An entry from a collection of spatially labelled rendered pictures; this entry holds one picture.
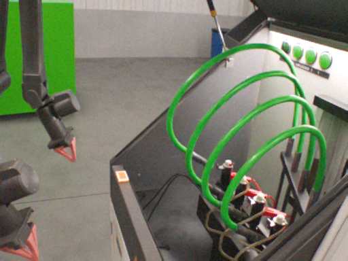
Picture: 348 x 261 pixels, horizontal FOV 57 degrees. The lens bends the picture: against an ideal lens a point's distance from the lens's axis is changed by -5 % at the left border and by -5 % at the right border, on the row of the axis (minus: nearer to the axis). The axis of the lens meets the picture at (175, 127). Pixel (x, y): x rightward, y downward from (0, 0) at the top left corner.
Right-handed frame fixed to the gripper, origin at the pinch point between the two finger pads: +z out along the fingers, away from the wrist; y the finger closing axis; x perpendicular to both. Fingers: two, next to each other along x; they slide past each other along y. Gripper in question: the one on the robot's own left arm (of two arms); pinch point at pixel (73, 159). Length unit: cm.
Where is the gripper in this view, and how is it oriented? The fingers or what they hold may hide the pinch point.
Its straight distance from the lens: 111.3
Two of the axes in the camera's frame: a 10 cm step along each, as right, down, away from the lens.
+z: 3.5, 8.5, 4.0
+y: -0.9, -4.0, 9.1
